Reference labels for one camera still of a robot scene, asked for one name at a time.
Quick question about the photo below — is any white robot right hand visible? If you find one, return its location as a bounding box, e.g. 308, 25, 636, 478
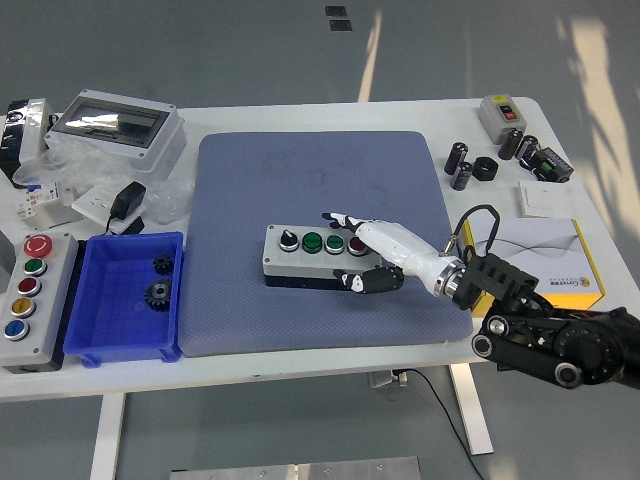
322, 211, 459, 296

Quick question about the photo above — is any grey four-button control box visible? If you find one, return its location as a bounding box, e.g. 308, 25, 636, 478
262, 224, 386, 292

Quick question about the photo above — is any grey five-button control box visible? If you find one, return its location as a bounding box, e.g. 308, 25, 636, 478
0, 232, 80, 374

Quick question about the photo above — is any black cylindrical capacitor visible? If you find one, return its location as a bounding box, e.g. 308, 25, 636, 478
444, 141, 470, 176
514, 134, 540, 164
449, 160, 474, 191
497, 127, 525, 161

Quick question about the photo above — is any black hex nut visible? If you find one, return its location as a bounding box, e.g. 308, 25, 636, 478
472, 156, 499, 182

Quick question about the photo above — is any white and yellow cardboard box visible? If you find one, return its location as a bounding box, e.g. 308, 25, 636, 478
458, 217, 606, 312

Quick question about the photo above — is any blue-grey padded mat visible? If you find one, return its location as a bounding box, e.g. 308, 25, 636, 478
178, 130, 475, 358

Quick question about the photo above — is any black module with green terminal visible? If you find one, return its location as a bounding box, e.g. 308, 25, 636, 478
522, 145, 575, 184

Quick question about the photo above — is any white table leg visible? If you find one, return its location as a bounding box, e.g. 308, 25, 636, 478
448, 362, 495, 456
89, 393, 126, 480

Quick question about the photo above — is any large black bevel gear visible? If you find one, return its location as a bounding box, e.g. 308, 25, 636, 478
143, 278, 174, 314

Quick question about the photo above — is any black power adapter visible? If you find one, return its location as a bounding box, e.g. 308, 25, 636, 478
103, 181, 148, 235

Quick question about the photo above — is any blue plastic bin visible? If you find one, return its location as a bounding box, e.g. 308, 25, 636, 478
63, 230, 185, 369

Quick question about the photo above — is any clear plastic bag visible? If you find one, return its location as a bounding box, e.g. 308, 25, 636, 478
12, 134, 194, 225

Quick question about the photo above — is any white circuit breaker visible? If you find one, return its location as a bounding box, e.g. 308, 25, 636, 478
14, 180, 64, 221

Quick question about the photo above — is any white and black device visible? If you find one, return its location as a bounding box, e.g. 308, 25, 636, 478
0, 98, 56, 189

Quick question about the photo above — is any grey object at edge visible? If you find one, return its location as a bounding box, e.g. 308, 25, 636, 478
0, 234, 16, 281

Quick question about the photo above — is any grey bracket under table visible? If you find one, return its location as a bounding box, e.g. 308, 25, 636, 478
368, 369, 409, 389

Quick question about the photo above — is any white wall switch plate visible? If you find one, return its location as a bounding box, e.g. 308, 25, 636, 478
517, 179, 572, 217

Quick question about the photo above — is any grey two-button switch box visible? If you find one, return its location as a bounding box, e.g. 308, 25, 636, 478
477, 94, 531, 145

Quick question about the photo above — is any black cable under table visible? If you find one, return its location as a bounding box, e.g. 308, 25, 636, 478
399, 368, 486, 480

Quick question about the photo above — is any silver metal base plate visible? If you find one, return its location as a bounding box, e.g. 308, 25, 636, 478
168, 455, 422, 480

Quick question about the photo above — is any grey enclosure with clear lid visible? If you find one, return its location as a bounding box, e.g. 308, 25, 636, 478
44, 88, 187, 175

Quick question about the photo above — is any white wall socket plate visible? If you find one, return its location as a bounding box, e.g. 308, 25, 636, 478
71, 184, 146, 235

